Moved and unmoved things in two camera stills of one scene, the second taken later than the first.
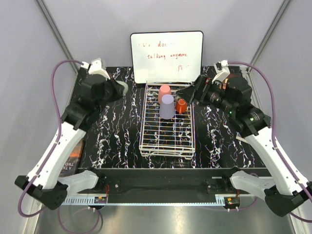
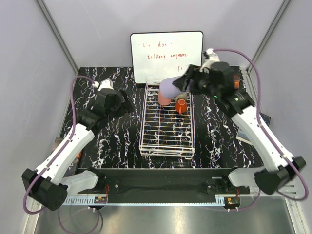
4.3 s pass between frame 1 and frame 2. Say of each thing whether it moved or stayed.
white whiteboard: stayed
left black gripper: moved
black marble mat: stayed
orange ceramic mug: stayed
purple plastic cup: moved
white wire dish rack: stayed
